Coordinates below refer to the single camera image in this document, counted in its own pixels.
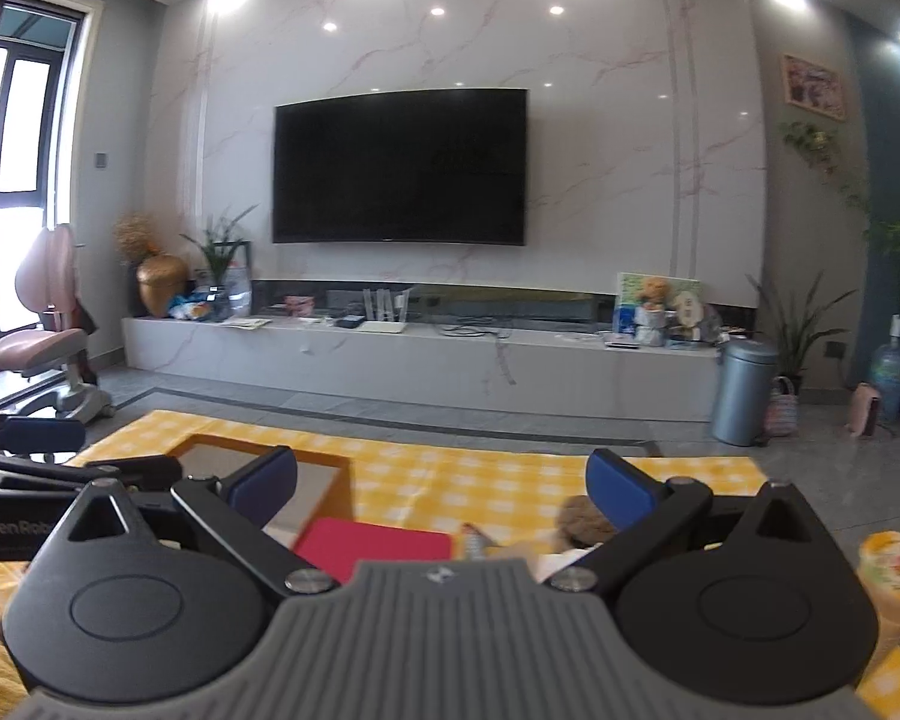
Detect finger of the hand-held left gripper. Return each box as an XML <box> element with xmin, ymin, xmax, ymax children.
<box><xmin>0</xmin><ymin>415</ymin><xmax>88</xmax><ymax>458</ymax></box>
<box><xmin>0</xmin><ymin>451</ymin><xmax>185</xmax><ymax>497</ymax></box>

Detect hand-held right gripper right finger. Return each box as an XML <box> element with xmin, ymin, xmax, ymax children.
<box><xmin>544</xmin><ymin>448</ymin><xmax>848</xmax><ymax>595</ymax></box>

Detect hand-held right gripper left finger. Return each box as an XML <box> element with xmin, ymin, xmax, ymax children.
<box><xmin>36</xmin><ymin>446</ymin><xmax>347</xmax><ymax>601</ymax></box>

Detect brown plush toy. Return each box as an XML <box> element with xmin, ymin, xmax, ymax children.
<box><xmin>557</xmin><ymin>495</ymin><xmax>617</xmax><ymax>550</ymax></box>

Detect orange-rimmed white box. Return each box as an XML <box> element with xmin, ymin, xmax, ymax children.
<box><xmin>171</xmin><ymin>433</ymin><xmax>355</xmax><ymax>542</ymax></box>

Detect pink office chair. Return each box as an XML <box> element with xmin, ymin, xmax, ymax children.
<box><xmin>0</xmin><ymin>225</ymin><xmax>113</xmax><ymax>422</ymax></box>

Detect red flat box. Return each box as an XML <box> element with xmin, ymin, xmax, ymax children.
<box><xmin>292</xmin><ymin>517</ymin><xmax>453</xmax><ymax>587</ymax></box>

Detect grey metal trash can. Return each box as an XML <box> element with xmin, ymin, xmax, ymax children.
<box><xmin>711</xmin><ymin>340</ymin><xmax>780</xmax><ymax>446</ymax></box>

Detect yellow checked tablecloth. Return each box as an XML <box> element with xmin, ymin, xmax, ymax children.
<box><xmin>0</xmin><ymin>409</ymin><xmax>900</xmax><ymax>720</ymax></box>

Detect woven basket bag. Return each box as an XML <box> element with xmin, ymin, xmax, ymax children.
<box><xmin>765</xmin><ymin>376</ymin><xmax>800</xmax><ymax>437</ymax></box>

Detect gold vase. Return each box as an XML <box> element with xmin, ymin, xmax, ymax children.
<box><xmin>136</xmin><ymin>255</ymin><xmax>189</xmax><ymax>319</ymax></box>

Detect grey marble television cabinet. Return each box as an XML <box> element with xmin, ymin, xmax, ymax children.
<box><xmin>122</xmin><ymin>311</ymin><xmax>730</xmax><ymax>422</ymax></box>

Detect white router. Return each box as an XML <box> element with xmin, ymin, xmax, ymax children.
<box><xmin>358</xmin><ymin>288</ymin><xmax>410</xmax><ymax>335</ymax></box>

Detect teddy bear painting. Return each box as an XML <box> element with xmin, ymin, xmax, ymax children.
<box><xmin>615</xmin><ymin>272</ymin><xmax>703</xmax><ymax>335</ymax></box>

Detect dried flower bunch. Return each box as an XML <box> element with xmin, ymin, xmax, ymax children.
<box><xmin>112</xmin><ymin>210</ymin><xmax>160</xmax><ymax>265</ymax></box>

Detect green plant in glass vase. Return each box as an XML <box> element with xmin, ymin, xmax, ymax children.
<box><xmin>180</xmin><ymin>204</ymin><xmax>260</xmax><ymax>320</ymax></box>

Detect long-leaf potted plant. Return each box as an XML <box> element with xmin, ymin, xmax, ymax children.
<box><xmin>746</xmin><ymin>270</ymin><xmax>857</xmax><ymax>392</ymax></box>

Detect pink stool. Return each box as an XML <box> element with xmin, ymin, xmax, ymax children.
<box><xmin>849</xmin><ymin>382</ymin><xmax>883</xmax><ymax>438</ymax></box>

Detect large water bottle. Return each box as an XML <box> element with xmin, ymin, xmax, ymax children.
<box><xmin>868</xmin><ymin>315</ymin><xmax>900</xmax><ymax>422</ymax></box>

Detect glass balcony door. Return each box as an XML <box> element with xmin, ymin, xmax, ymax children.
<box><xmin>0</xmin><ymin>0</ymin><xmax>100</xmax><ymax>407</ymax></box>

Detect hanging vine plant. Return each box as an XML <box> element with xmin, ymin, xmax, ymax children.
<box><xmin>778</xmin><ymin>120</ymin><xmax>872</xmax><ymax>220</ymax></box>

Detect black cable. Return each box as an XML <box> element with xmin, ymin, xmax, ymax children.
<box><xmin>438</xmin><ymin>321</ymin><xmax>512</xmax><ymax>340</ymax></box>

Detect black wall television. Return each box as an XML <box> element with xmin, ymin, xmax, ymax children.
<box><xmin>273</xmin><ymin>88</ymin><xmax>530</xmax><ymax>247</ymax></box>

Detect framed wall picture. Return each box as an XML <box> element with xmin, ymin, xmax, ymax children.
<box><xmin>781</xmin><ymin>54</ymin><xmax>848</xmax><ymax>123</ymax></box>

